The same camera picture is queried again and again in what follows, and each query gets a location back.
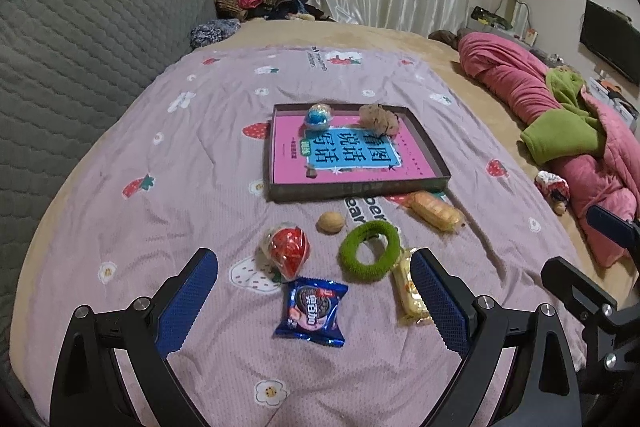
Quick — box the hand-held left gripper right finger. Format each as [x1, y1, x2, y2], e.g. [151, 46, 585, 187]
[409, 248, 583, 427]

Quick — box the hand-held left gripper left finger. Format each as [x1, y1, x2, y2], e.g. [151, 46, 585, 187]
[50, 248, 221, 427]

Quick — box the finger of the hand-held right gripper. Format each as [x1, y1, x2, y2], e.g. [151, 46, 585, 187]
[585, 204, 640, 258]
[540, 257, 640, 375]

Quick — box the yellow bread snack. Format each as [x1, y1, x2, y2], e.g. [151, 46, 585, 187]
[390, 248, 433, 327]

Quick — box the green fuzzy ring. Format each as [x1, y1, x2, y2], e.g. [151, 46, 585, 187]
[338, 219, 402, 285]

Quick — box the red and white toy egg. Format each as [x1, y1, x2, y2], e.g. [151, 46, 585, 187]
[258, 223, 313, 283]

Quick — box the shallow brown cardboard box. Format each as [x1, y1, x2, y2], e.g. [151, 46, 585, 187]
[263, 103, 452, 204]

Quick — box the small red white plush toy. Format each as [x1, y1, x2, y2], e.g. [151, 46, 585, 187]
[534, 171, 571, 214]

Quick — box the wrapped orange bread snack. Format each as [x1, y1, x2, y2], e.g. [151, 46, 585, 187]
[402, 191, 467, 234]

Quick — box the green fleece blanket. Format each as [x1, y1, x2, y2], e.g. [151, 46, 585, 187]
[520, 68, 608, 165]

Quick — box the blue cookie packet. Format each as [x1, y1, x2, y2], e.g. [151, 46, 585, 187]
[273, 277, 349, 349]

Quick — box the walnut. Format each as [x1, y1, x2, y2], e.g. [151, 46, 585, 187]
[318, 212, 347, 235]

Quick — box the pink strawberry print blanket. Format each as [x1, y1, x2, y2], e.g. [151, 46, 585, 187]
[22, 44, 586, 427]

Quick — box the pink and blue book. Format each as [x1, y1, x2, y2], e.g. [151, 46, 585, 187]
[270, 114, 443, 185]

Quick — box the black television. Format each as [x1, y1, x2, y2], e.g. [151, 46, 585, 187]
[580, 0, 640, 82]

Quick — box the pink quilt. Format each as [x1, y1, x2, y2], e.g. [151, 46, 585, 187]
[457, 32, 640, 268]

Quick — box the brown plush toy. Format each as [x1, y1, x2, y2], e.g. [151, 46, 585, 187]
[359, 103, 402, 138]

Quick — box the blue and white toy egg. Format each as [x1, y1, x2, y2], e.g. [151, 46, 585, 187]
[306, 103, 333, 130]

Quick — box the arched mirror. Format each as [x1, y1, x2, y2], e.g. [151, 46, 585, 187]
[497, 0, 521, 28]

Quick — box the brown cloth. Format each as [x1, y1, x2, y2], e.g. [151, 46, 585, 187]
[427, 28, 473, 50]

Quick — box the blue patterned cloth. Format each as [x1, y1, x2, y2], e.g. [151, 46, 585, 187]
[190, 19, 242, 50]

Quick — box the beige bed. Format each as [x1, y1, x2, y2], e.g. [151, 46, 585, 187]
[10, 19, 601, 427]

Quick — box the grey quilted headboard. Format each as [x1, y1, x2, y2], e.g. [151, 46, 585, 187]
[0, 0, 218, 358]

